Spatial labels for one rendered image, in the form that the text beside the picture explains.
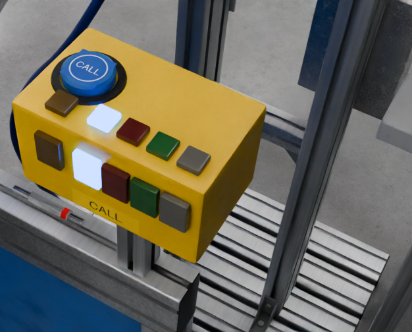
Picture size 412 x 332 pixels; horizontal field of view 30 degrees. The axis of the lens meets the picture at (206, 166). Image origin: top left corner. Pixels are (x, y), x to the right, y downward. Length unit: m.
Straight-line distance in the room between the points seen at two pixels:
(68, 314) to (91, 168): 0.39
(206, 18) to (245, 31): 1.15
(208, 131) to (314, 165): 0.68
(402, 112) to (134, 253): 0.37
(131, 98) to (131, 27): 1.71
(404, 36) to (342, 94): 0.12
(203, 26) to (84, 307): 0.47
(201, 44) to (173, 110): 0.61
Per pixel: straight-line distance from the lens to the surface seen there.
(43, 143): 0.56
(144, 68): 0.58
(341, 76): 1.07
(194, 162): 0.51
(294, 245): 1.38
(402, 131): 0.88
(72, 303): 0.88
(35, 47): 2.21
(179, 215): 0.52
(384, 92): 1.18
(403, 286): 1.38
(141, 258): 0.69
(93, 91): 0.55
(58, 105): 0.55
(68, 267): 0.77
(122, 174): 0.53
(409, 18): 1.09
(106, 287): 0.76
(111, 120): 0.53
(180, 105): 0.55
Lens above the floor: 1.47
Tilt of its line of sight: 51 degrees down
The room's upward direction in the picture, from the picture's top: 7 degrees clockwise
